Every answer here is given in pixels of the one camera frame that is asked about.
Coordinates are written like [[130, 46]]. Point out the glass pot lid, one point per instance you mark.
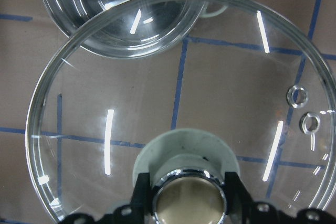
[[187, 165]]

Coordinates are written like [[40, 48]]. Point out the pale green cooking pot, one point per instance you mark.
[[129, 28]]

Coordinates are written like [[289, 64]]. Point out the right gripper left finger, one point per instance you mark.
[[142, 197]]

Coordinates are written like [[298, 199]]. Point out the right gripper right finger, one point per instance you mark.
[[237, 197]]

